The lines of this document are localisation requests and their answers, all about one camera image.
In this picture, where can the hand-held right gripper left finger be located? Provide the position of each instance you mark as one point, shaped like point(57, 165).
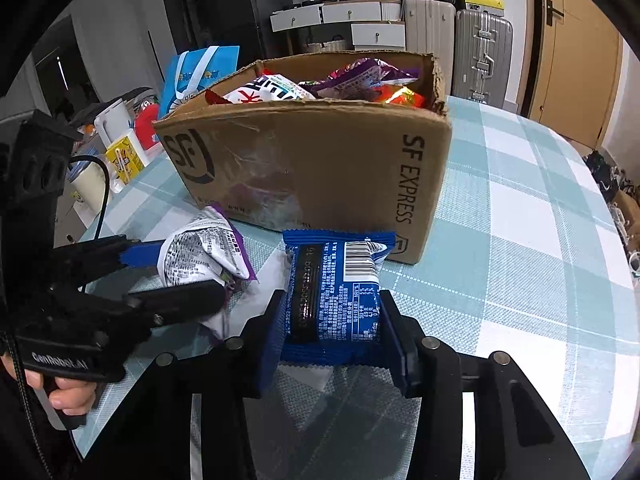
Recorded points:
point(270, 345)

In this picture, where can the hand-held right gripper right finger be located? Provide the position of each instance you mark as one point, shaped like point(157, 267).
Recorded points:
point(400, 355)

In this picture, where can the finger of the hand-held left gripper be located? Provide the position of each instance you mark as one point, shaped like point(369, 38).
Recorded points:
point(190, 300)
point(142, 255)

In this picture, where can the white grey-printed snack packet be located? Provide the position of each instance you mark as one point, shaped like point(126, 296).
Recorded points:
point(200, 255)

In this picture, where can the blue snack packet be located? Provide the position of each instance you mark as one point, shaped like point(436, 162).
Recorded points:
point(340, 290)

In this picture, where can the brown cardboard box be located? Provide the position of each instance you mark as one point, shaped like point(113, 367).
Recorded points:
point(325, 170)

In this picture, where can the noodle print snack packet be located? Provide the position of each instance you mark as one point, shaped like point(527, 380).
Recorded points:
point(270, 91)

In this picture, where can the purple snack packet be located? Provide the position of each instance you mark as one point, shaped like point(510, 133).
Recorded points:
point(360, 77)

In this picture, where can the person's left hand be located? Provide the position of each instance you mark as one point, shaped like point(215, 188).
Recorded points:
point(70, 399)

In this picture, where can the white bottle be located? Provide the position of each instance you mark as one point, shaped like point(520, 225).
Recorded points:
point(90, 187)

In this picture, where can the yellow box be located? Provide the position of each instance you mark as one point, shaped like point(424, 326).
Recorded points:
point(125, 157)

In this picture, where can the white plastic jug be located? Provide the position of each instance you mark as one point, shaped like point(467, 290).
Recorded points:
point(115, 115)

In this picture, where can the checked tablecloth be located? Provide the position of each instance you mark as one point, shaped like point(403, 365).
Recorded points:
point(525, 260)

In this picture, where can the blue cartoon gift bag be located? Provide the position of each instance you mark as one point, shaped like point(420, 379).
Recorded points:
point(185, 72)

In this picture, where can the red foil snack packet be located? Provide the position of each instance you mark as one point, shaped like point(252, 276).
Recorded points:
point(400, 96)

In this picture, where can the dark tall cabinet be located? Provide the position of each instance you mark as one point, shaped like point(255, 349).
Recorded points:
point(215, 5)

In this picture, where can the shoe rack with shoes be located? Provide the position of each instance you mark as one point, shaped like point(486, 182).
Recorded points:
point(605, 175)

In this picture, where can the woven basket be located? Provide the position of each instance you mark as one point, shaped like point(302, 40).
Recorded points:
point(325, 45)

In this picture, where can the grey suitcase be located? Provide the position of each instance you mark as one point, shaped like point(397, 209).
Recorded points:
point(482, 55)

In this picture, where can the beige ribbed suitcase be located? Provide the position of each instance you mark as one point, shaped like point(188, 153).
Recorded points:
point(430, 40)

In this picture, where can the white drawer cabinet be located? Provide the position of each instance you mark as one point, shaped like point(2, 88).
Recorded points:
point(350, 12)

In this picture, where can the wooden door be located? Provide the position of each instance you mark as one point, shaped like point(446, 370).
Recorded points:
point(575, 60)

